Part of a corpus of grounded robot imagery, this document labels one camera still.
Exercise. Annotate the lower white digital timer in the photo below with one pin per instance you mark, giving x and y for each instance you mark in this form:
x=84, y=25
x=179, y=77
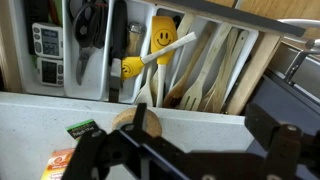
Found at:
x=50, y=72

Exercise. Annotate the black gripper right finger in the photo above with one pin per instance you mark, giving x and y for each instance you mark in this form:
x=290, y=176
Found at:
x=280, y=141

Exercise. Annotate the black handled kitchen scissors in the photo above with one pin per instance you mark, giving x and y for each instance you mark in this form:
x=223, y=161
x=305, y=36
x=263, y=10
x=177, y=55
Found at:
x=89, y=26

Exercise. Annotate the green tea bag packet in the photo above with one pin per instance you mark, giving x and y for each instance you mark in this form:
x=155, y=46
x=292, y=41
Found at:
x=77, y=130

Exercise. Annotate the black handled knife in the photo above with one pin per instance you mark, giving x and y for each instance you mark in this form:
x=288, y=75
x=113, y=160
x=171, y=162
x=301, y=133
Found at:
x=119, y=22

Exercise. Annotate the white drawer cutlery organizer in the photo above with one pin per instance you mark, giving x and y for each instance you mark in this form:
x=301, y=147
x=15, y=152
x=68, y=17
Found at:
x=94, y=85

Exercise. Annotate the round cork jar lid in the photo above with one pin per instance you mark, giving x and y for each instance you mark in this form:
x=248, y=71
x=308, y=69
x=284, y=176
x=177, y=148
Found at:
x=152, y=125

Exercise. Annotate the orange tea box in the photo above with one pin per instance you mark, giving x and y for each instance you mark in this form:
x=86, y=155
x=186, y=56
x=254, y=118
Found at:
x=57, y=164

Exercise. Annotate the wooden kitchen drawer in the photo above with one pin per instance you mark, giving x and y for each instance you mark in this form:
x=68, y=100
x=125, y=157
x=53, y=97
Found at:
x=139, y=45

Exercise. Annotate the yellow smiley spatula diagonal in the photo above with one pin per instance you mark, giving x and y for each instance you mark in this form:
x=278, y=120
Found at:
x=132, y=66

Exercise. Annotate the upper white digital timer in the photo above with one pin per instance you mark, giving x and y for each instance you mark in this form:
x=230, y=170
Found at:
x=48, y=40

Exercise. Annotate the wooden slotted spatula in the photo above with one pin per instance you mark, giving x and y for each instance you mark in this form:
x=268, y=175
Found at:
x=213, y=100

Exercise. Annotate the wooden fork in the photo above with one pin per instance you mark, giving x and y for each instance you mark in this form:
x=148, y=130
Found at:
x=193, y=95

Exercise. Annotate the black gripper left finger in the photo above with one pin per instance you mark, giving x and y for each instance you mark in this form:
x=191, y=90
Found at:
x=85, y=162

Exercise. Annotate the white digital timer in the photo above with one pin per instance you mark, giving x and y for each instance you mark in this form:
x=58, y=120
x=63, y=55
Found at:
x=50, y=72
x=48, y=40

